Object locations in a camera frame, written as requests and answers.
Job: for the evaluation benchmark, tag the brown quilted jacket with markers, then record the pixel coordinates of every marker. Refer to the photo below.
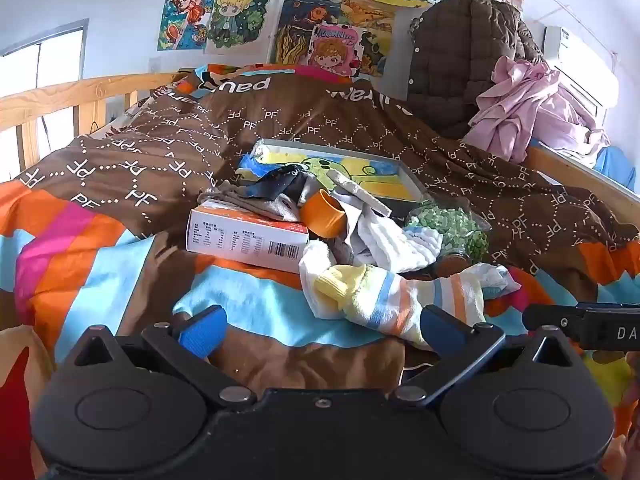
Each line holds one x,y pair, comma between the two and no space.
455,60

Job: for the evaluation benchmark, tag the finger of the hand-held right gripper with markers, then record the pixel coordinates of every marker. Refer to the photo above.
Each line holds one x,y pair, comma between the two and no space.
555,319

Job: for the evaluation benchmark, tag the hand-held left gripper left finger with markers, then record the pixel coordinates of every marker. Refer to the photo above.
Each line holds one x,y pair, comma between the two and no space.
202,332

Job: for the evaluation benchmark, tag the bag of green pieces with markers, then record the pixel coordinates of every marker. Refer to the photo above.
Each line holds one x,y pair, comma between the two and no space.
450,230

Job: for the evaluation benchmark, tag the window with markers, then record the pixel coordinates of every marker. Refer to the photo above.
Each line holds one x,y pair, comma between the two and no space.
45,55

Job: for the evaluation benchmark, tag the wooden bed frame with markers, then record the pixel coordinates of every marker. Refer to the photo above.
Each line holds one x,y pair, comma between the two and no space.
75,95

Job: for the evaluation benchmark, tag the grey tray with painted picture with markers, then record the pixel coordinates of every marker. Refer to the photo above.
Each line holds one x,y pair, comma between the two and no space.
350,165

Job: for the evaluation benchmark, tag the white waffle cloth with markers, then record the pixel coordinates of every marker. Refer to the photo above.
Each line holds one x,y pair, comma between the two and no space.
395,245

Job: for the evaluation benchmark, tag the white and blue cloth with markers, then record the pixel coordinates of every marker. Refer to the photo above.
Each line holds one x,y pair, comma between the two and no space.
497,277

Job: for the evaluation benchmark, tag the orange and white box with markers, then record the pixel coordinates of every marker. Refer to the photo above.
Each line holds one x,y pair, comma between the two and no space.
235,240

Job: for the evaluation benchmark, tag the white air conditioner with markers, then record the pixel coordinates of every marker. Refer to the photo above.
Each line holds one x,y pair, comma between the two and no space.
580,65

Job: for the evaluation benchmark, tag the grey sock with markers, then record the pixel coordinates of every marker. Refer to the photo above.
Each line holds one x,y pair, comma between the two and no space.
250,207

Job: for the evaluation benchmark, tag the yellow green cloth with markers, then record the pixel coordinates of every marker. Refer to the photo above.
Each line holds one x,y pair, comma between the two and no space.
607,375

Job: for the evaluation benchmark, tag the white wall socket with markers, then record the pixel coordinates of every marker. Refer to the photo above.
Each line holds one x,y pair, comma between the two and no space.
156,65

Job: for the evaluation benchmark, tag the orange cup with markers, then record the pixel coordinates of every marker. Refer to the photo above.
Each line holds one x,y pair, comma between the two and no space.
322,212

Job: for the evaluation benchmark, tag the black and blue sock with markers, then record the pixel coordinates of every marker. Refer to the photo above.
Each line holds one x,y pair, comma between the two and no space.
277,182

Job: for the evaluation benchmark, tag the pink garment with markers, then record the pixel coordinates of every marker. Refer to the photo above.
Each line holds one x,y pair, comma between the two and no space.
530,110

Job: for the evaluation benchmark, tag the red and cream cloth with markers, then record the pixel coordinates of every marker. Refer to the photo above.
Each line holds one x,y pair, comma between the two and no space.
20,385

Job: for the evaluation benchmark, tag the cluster of colourful wall paintings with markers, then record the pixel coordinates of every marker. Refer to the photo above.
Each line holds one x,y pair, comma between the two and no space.
300,15

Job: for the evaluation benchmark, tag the yellow blue orange striped sock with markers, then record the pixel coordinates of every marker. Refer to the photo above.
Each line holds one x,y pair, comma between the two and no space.
380,300

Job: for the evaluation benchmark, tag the brown printed blanket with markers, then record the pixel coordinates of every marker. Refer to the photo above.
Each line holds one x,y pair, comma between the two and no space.
310,115

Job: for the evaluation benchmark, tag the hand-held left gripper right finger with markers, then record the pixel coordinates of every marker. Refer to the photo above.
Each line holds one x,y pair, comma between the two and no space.
442,330

